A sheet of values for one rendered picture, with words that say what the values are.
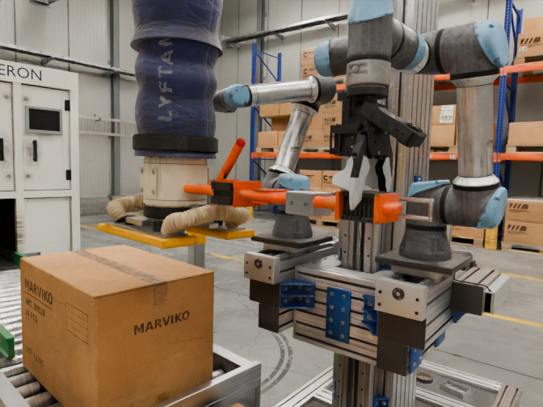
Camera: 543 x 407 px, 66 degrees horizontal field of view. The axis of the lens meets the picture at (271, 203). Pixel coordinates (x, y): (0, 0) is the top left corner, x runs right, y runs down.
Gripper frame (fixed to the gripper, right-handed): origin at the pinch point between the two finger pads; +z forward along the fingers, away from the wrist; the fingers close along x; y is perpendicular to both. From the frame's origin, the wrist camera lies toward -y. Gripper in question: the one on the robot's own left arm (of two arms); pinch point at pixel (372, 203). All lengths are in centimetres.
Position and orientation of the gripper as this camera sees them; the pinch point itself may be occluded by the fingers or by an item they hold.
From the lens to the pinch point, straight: 76.1
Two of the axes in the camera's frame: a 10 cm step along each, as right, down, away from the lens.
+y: -7.1, -0.8, 7.0
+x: -7.0, 0.4, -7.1
